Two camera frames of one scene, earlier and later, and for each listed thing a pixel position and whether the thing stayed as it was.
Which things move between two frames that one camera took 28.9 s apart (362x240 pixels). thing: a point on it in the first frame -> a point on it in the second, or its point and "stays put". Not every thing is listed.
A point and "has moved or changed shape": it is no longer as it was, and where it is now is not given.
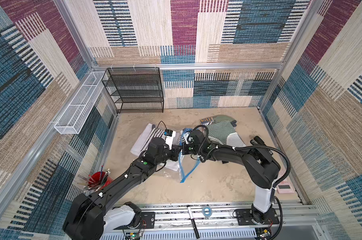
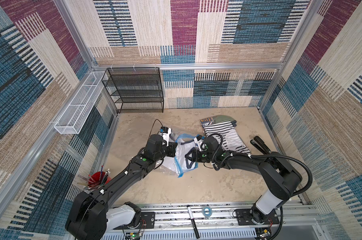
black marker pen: [193, 222] stays put
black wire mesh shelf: [135, 88] stays put
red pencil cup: [96, 181] stays put
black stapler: [257, 141] stays put
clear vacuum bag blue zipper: [185, 164] has moved or changed shape
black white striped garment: [157, 132] -> [229, 140]
